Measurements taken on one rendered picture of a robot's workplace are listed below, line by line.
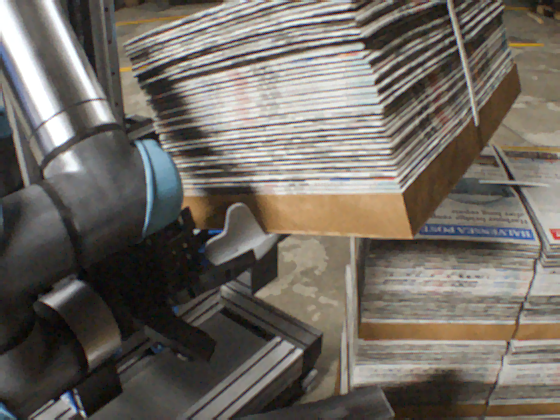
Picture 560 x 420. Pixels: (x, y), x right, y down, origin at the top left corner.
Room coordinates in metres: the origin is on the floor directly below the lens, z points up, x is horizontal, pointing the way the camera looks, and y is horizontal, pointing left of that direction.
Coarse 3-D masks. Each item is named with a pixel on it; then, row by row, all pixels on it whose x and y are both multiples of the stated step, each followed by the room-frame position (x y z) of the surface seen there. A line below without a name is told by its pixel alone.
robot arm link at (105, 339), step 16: (64, 288) 0.34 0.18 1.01; (80, 288) 0.34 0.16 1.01; (48, 304) 0.35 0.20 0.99; (64, 304) 0.32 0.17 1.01; (80, 304) 0.32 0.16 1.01; (96, 304) 0.33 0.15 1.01; (64, 320) 0.35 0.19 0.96; (80, 320) 0.31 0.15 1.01; (96, 320) 0.32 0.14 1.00; (112, 320) 0.32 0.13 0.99; (80, 336) 0.30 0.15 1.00; (96, 336) 0.31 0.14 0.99; (112, 336) 0.32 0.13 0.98; (96, 352) 0.30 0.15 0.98; (112, 352) 0.32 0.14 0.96
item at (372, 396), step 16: (320, 400) 0.40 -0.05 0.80; (336, 400) 0.40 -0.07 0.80; (352, 400) 0.39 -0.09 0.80; (368, 400) 0.39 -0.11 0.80; (384, 400) 0.39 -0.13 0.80; (256, 416) 0.37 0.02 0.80; (272, 416) 0.37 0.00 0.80; (288, 416) 0.37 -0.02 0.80; (304, 416) 0.37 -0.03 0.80; (320, 416) 0.37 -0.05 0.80; (336, 416) 0.37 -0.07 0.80; (352, 416) 0.37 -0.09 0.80; (368, 416) 0.37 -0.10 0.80; (384, 416) 0.37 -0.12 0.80
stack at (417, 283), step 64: (512, 192) 0.81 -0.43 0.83; (384, 256) 0.68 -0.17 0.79; (448, 256) 0.67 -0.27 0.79; (512, 256) 0.66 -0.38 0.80; (384, 320) 0.68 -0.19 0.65; (448, 320) 0.67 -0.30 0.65; (512, 320) 0.66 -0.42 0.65; (384, 384) 0.68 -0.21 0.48; (448, 384) 0.67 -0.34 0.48; (512, 384) 0.66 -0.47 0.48
